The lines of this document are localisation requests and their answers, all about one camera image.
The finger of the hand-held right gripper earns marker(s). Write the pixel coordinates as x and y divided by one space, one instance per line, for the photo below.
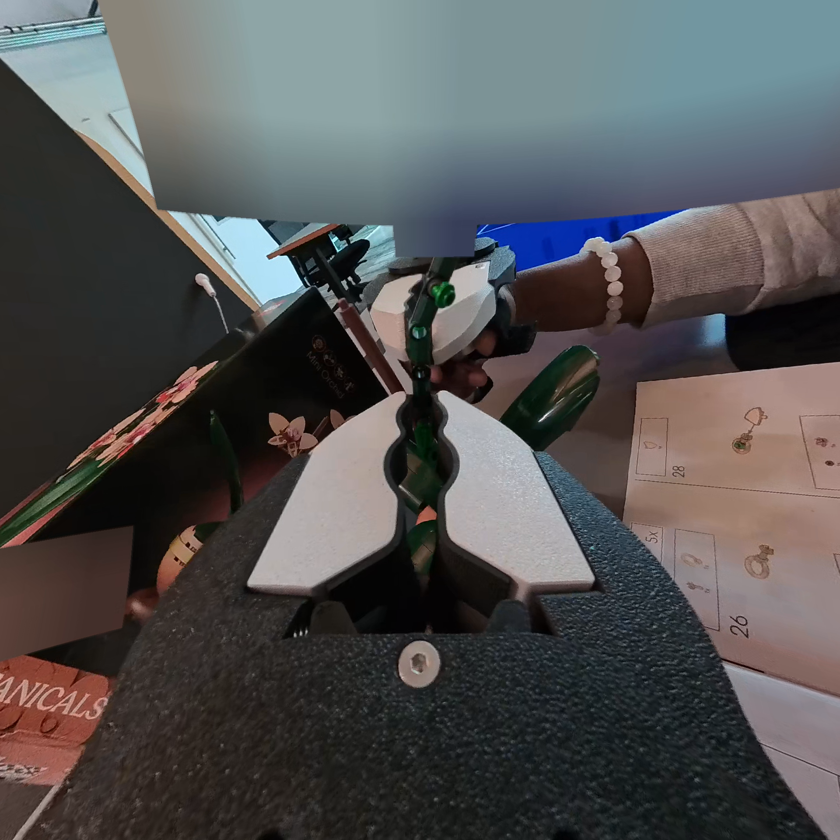
390 315
469 315

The wooden table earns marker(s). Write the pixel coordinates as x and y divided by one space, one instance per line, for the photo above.
302 239

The orchid brick set box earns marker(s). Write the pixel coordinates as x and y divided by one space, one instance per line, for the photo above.
282 367

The person's right hand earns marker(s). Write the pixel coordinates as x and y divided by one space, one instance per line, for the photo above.
558 295

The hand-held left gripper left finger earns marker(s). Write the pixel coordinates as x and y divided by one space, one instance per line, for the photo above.
334 499

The black office chair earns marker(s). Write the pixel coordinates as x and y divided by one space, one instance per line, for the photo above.
344 259

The blue plastic bin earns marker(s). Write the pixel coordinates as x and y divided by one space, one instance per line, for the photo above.
558 236

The brick orchid pot model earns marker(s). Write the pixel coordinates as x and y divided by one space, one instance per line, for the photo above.
551 400

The black mesh cushion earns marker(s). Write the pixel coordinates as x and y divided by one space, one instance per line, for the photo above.
787 341

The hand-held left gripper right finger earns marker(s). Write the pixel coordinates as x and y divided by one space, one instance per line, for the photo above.
512 512

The instruction booklet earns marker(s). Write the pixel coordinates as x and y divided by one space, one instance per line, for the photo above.
735 499

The green brick plant stem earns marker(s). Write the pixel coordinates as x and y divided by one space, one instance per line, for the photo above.
420 367

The brown brick rod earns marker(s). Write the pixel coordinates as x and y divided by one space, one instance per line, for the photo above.
367 341

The person's right forearm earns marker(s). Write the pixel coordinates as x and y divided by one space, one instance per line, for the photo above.
722 262

